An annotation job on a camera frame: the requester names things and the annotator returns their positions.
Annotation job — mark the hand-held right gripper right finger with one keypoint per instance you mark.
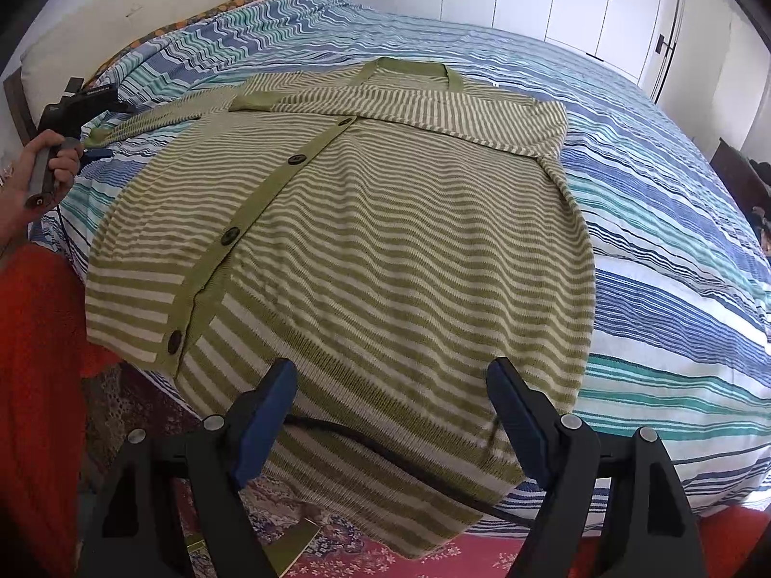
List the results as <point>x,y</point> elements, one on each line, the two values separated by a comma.
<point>518,427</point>

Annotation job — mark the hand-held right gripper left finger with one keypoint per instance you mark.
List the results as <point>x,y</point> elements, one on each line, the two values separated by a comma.
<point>259,433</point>

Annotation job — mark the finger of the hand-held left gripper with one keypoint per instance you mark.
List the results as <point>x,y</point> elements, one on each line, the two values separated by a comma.
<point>108,105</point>
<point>96,155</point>

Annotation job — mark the green striped knit cardigan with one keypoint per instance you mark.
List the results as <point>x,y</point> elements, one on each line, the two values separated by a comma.
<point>373,241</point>

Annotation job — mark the person's left forearm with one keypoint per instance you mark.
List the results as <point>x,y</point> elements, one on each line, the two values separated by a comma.
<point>9,220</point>

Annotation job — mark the person's left hand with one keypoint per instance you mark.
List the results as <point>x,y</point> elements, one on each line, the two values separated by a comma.
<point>27,174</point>

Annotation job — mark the beige pillow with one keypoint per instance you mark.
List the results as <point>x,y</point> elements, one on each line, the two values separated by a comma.
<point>120,18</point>

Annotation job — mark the orange patterned cloth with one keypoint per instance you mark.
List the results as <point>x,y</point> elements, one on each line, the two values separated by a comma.
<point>180,15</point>

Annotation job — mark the green booklet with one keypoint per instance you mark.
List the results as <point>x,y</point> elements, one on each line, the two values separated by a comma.
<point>295,545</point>

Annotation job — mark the red patterned rug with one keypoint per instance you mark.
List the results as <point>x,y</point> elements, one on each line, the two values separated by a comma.
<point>361,554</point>

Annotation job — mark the blue green striped bed blanket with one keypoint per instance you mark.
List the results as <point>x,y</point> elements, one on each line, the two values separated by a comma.
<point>650,204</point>

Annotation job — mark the white door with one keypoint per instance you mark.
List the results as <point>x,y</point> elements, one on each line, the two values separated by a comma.
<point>692,30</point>

